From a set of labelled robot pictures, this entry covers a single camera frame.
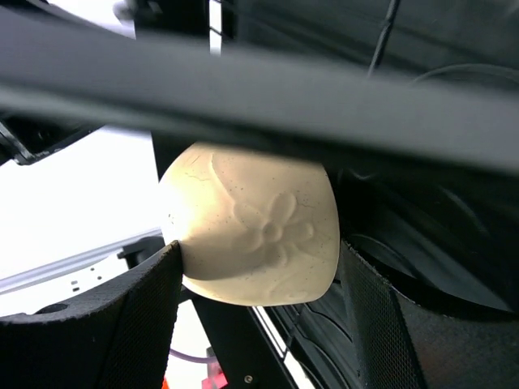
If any metal rail strip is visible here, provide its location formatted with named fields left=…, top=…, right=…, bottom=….
left=1, top=229, right=162, bottom=294

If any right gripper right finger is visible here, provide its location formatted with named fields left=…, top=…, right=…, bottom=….
left=339, top=242, right=518, bottom=388

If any wooden bowl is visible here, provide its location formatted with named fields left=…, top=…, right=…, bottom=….
left=159, top=143, right=340, bottom=306

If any black drip tray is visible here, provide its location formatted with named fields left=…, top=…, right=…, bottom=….
left=236, top=1, right=518, bottom=383

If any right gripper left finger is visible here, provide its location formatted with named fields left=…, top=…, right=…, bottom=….
left=1, top=242, right=182, bottom=388

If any black wire dish rack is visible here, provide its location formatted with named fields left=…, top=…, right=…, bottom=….
left=0, top=0, right=519, bottom=389

